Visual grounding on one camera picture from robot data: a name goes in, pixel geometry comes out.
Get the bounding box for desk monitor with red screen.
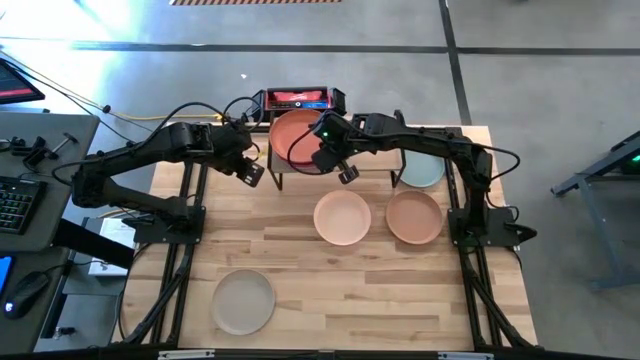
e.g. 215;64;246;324
0;57;46;106

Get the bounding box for blue-lit phone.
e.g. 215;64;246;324
0;254;14;300

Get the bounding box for black floor cable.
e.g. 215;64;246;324
0;47;166;151

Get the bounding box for grey side desk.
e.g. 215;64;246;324
0;110;101;354

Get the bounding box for black backlit keyboard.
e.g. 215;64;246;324
0;174;49;236

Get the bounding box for terracotta plate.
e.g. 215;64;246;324
385;189;444;246

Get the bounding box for light grey plate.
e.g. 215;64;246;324
211;268;277;337

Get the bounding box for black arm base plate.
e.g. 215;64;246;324
447;207;539;249
133;205;207;246

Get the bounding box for wooden shelf with black legs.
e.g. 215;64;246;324
266;117;407;192

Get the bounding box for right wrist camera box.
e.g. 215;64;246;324
337;163;361;186

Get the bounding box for black diagonal beam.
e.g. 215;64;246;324
51;218;136;271

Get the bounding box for red and black tool case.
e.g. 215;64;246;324
251;85;347;117

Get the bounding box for grey metal stand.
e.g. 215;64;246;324
549;130;640;290

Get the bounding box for silver rail bracket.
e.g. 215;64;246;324
158;349;216;360
438;351;495;360

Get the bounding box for black aluminium table frame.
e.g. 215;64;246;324
112;122;539;351

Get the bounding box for black clamp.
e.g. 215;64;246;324
8;134;54;170

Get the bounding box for white paper sheet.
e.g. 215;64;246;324
88;217;137;278

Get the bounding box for black front rail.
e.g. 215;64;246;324
0;343;640;360

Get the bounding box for pink-red plate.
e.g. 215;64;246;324
268;108;326;166

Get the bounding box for pale teal plate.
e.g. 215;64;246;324
399;149;446;189

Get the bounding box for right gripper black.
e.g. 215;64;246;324
310;112;355;174

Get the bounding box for black computer mouse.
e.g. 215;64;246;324
3;269;52;321

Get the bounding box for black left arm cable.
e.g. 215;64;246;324
49;97;266;187

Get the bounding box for pale peach plate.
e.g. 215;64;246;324
313;189;373;247

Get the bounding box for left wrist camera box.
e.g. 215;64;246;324
236;156;266;190

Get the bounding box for yellow floor cable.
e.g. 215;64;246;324
107;110;231;124

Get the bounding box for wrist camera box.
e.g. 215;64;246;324
236;156;266;190
337;163;361;186

